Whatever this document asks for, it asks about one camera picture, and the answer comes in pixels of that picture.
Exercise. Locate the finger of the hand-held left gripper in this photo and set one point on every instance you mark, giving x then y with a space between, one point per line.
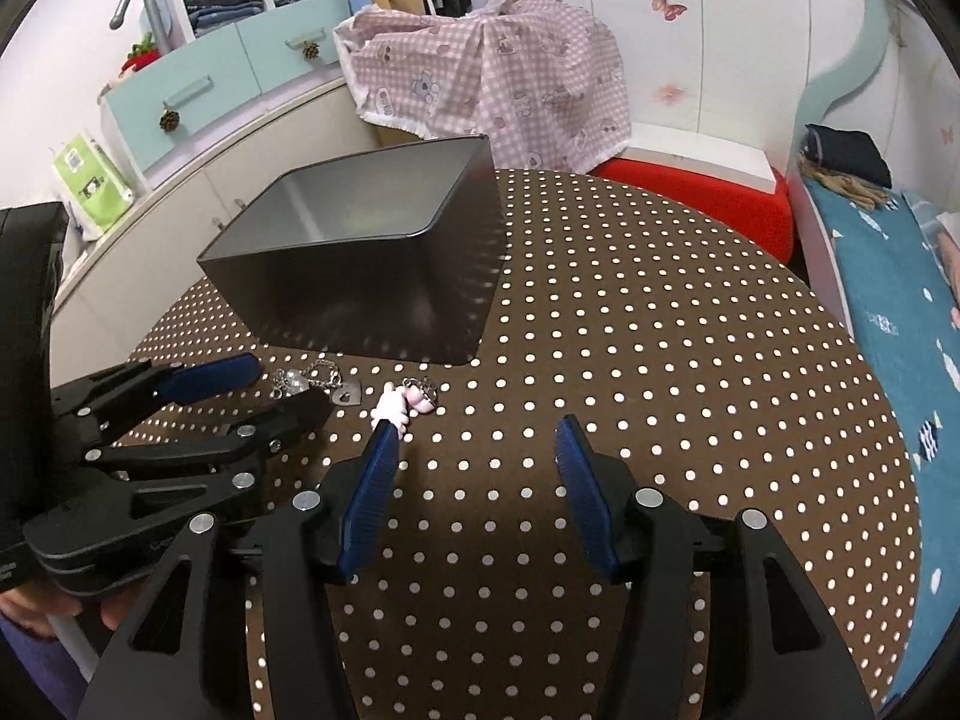
214 376
225 444

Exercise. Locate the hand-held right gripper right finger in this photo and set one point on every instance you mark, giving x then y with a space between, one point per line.
589 495

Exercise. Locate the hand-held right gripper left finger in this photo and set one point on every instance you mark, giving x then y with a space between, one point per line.
367 495

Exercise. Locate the black metal box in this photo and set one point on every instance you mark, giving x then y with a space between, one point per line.
360 292

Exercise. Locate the person's left forearm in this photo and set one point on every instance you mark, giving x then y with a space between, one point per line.
34 679

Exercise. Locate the person's left hand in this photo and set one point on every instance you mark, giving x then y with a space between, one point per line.
112 609

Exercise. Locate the brown polka dot tablecloth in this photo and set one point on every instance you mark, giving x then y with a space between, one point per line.
637 390

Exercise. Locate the green paper bag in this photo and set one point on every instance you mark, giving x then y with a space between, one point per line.
90 180

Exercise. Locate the beige low cabinet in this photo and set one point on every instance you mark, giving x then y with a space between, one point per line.
187 202

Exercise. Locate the pine cone ornament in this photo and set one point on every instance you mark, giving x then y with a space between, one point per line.
169 120
310 51

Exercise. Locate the red strawberry plush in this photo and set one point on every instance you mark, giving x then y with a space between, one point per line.
142 52

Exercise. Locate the teal drawer unit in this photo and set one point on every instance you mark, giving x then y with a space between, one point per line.
217 75

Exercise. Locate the red stool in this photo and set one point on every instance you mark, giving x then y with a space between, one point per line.
720 217

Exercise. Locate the white flat box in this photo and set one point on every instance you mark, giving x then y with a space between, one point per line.
697 154

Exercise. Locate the blue patterned bed sheet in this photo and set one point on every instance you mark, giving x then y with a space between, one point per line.
892 300

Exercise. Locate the brown scarf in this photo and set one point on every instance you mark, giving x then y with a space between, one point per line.
851 187

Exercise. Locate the pink flower sticker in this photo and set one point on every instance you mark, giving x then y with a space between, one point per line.
670 94

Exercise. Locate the pink checked cloth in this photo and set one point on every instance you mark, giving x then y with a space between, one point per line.
487 67

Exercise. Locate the pink green plush pillow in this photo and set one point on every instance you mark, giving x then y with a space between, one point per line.
949 262

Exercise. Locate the dark folded clothes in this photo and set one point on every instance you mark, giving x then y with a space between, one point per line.
847 150

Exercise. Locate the pale green wardrobe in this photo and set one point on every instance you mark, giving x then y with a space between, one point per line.
750 52

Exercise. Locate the pink butterfly sticker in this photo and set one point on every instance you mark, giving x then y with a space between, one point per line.
667 1

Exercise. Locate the teal bunk bed frame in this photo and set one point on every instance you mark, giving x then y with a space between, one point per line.
862 52

